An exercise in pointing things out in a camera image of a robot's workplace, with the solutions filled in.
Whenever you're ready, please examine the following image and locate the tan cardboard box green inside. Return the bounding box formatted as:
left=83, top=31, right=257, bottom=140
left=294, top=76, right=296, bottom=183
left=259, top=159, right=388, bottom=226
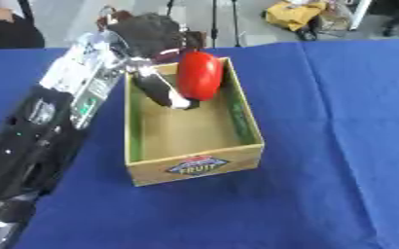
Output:
left=123, top=56, right=267, bottom=188

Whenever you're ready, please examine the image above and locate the yellow bag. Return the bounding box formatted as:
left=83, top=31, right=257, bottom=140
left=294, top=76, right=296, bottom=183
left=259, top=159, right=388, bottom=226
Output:
left=262, top=0, right=329, bottom=32

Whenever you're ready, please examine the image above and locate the person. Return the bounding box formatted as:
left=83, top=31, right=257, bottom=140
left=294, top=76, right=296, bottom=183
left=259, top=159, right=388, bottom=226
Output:
left=0, top=0, right=47, bottom=50

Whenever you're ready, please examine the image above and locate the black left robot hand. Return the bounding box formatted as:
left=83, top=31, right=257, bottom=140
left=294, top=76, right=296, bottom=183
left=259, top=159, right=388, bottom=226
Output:
left=95, top=6, right=210, bottom=111

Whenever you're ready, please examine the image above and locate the white table leg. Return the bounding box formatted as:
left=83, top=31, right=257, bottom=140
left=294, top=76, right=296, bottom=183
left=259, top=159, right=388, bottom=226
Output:
left=347, top=0, right=376, bottom=31

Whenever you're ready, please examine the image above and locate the black tripod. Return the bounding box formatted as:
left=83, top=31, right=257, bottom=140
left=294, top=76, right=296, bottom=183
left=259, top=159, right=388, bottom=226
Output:
left=163, top=0, right=244, bottom=49

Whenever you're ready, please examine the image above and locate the red toy pepper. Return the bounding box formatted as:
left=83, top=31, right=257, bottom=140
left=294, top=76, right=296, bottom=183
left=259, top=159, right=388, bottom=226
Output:
left=175, top=50, right=227, bottom=102

